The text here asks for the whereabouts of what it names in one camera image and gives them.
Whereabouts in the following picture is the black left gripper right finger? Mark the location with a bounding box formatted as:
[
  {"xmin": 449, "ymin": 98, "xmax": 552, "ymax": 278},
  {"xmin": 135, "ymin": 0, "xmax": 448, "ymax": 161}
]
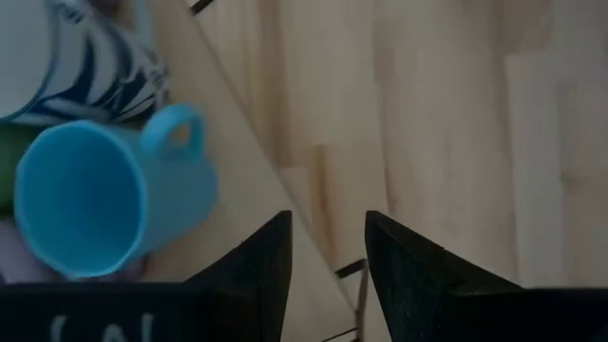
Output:
[{"xmin": 364, "ymin": 209, "xmax": 523, "ymax": 342}]

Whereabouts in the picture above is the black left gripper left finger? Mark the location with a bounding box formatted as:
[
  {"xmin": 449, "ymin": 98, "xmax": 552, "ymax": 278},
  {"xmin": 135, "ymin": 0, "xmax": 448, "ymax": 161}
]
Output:
[{"xmin": 182, "ymin": 210, "xmax": 294, "ymax": 342}]

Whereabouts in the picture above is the blue and white patterned mug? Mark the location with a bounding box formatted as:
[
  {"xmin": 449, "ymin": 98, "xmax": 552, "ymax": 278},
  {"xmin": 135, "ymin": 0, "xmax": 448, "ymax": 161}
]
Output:
[{"xmin": 0, "ymin": 0, "xmax": 171, "ymax": 127}]

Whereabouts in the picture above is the light blue mug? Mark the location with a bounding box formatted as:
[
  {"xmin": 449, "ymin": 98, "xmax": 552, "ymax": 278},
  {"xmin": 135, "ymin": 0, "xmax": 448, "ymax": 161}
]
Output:
[{"xmin": 12, "ymin": 102, "xmax": 219, "ymax": 280}]

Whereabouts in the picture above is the green mug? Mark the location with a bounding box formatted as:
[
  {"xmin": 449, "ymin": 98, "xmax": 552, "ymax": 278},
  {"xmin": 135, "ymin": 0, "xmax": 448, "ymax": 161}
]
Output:
[{"xmin": 0, "ymin": 123, "xmax": 37, "ymax": 215}]

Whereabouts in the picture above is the lilac ribbed mug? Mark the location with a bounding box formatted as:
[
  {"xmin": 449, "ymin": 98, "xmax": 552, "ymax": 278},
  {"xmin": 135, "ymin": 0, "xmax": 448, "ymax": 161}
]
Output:
[{"xmin": 0, "ymin": 218, "xmax": 148, "ymax": 285}]

